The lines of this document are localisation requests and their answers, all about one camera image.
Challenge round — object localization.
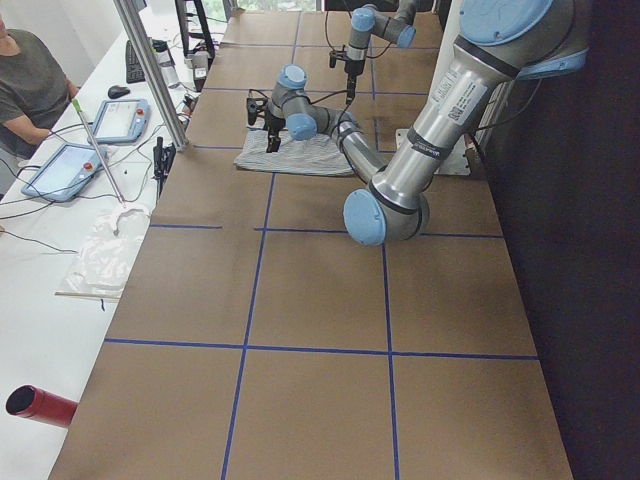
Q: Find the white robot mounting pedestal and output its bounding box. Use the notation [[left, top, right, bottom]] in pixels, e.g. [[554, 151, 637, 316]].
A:
[[425, 0, 471, 176]]

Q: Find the red cylinder tube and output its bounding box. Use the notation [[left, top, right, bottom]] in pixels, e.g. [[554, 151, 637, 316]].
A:
[[5, 385, 78, 428]]

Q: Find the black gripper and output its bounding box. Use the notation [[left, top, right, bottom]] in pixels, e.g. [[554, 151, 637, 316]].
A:
[[263, 110, 286, 153], [344, 56, 365, 105]]

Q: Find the blue teach pendant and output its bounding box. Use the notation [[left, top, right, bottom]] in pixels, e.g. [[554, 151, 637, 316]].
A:
[[92, 99, 150, 145], [21, 143, 102, 202]]

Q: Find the black computer mouse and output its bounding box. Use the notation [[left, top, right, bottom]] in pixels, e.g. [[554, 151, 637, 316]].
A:
[[107, 85, 131, 100]]

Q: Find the aluminium frame post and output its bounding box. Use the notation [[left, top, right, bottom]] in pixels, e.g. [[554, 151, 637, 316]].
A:
[[113, 0, 188, 152]]

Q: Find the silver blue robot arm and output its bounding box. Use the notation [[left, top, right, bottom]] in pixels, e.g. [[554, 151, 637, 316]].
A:
[[248, 1, 592, 245], [344, 1, 417, 105]]

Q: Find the wooden stick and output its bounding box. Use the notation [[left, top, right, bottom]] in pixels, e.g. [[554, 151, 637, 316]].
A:
[[54, 291, 121, 301]]

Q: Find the near blue teach pendant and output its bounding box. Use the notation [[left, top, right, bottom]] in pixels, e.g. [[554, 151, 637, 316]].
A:
[[21, 143, 102, 202]]

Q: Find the black tool on table edge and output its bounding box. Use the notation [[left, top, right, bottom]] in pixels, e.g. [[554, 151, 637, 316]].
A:
[[153, 136, 176, 200]]

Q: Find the black ladder stand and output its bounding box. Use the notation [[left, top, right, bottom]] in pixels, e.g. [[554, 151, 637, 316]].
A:
[[174, 0, 217, 59]]

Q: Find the black keyboard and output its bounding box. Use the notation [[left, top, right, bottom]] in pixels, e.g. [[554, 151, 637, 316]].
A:
[[125, 40, 145, 84]]

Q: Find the person in grey shirt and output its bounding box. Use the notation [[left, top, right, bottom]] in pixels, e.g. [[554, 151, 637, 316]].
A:
[[1, 25, 79, 159]]

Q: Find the grabber stick with white hook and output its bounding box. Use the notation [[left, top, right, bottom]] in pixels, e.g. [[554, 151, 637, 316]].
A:
[[71, 98, 150, 236]]

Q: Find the clear plastic bag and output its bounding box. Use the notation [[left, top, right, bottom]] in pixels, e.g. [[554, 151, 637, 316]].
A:
[[55, 212, 149, 295]]

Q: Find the blue white striped polo shirt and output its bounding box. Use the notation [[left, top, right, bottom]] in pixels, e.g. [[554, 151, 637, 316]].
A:
[[234, 128, 353, 177]]

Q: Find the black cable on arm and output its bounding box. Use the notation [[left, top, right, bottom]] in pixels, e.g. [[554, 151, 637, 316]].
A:
[[247, 88, 351, 146]]

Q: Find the water bottle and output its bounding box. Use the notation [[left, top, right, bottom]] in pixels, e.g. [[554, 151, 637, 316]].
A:
[[152, 39, 180, 89]]

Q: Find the far blue teach pendant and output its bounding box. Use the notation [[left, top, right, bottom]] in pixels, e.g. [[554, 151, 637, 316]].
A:
[[92, 99, 150, 145]]

